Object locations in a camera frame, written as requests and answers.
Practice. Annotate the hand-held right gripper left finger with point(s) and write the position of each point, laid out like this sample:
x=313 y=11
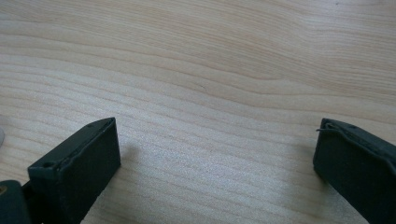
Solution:
x=77 y=168

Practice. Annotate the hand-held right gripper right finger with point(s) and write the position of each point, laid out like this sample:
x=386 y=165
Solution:
x=358 y=168

